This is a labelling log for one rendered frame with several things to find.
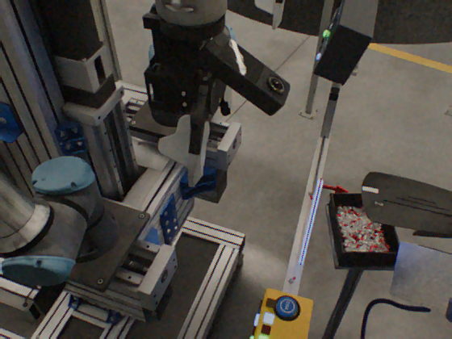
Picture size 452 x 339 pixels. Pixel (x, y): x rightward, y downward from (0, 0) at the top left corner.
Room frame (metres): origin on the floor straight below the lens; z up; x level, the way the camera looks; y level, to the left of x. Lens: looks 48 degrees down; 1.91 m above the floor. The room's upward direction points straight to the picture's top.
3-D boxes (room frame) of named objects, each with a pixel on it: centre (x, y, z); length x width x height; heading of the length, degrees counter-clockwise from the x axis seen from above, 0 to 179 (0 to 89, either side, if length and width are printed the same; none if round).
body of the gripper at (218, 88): (0.45, 0.04, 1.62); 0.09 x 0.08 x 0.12; 73
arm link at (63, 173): (0.59, 0.33, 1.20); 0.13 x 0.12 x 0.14; 176
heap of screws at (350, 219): (0.76, -0.40, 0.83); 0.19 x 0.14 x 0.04; 179
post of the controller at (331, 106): (1.14, -0.35, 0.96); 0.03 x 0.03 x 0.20; 73
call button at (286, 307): (0.40, -0.12, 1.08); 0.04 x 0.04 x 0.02
